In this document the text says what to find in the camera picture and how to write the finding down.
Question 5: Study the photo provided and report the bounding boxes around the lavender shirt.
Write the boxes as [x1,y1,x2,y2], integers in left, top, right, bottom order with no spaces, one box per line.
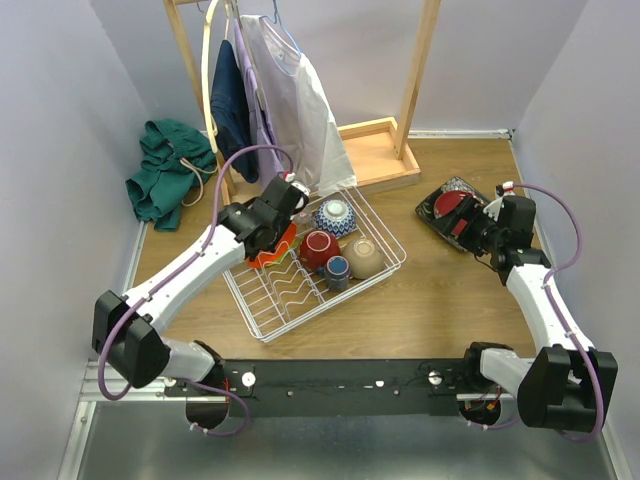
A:
[234,19,284,190]

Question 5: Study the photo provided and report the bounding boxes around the clear glass cup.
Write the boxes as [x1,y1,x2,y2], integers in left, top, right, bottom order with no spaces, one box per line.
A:
[293,209,315,235]

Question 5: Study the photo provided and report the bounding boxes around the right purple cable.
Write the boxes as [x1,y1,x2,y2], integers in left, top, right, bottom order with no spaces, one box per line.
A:
[509,182,609,443]

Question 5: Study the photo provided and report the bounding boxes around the orange plate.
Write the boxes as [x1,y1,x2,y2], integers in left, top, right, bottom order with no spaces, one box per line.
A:
[247,223,297,269]

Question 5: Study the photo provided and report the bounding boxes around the navy blue garment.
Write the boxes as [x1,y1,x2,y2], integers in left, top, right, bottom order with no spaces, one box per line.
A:
[210,40,252,160]

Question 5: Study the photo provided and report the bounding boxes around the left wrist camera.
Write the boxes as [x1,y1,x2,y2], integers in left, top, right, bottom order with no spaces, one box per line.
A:
[283,171,310,213]

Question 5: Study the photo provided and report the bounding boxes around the aluminium frame rail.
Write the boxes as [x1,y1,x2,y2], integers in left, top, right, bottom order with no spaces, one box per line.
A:
[58,222,148,479]

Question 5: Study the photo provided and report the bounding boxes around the red floral oval plate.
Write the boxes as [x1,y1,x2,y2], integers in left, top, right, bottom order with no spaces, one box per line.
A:
[433,190,474,219]

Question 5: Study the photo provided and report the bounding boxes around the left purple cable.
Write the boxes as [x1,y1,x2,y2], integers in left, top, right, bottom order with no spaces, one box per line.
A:
[96,144,295,401]

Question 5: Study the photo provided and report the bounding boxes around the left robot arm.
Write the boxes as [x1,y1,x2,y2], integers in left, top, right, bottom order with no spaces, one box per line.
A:
[92,177,309,395]

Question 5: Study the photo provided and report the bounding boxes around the black floral square plate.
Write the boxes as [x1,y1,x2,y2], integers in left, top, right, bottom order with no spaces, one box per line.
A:
[415,176,490,252]

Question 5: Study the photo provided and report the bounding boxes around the red bowl upside down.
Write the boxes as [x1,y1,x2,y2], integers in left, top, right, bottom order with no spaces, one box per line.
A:
[299,230,341,271]

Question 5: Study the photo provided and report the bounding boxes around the lime green plate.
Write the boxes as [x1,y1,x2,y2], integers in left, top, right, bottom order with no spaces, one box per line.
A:
[255,240,295,268]

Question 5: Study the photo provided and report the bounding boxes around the blue wire hanger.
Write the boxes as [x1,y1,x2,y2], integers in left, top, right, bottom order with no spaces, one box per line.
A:
[259,0,302,58]

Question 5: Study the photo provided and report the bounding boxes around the blue white patterned bowl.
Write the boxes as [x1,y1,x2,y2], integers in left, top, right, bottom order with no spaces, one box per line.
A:
[314,199,357,238]

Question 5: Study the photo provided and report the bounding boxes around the wooden clothes rack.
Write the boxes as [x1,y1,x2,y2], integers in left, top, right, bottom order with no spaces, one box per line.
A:
[164,1,441,193]

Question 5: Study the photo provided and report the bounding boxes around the green hoodie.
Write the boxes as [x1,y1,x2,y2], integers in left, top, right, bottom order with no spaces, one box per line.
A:
[125,119,217,232]

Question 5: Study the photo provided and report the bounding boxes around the white wire dish rack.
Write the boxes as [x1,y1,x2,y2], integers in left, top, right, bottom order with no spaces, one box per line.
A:
[223,187,406,343]

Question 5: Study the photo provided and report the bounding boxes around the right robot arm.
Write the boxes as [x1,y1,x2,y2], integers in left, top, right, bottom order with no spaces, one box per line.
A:
[433,190,618,443]

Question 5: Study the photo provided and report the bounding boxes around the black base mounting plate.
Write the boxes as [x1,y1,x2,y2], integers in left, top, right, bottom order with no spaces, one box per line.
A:
[164,357,519,419]

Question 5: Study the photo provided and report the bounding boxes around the purple cable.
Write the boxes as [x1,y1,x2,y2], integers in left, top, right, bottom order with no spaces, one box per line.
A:
[96,144,295,401]
[509,182,609,443]

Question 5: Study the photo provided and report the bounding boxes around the beige ceramic bowl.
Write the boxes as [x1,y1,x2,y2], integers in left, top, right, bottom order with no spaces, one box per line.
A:
[342,237,385,280]

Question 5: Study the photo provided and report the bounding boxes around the dark blue cup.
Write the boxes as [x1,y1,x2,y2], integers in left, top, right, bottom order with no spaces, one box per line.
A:
[324,255,351,292]

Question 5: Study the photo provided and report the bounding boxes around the white t-shirt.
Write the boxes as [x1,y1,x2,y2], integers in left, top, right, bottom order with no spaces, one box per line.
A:
[240,15,357,197]

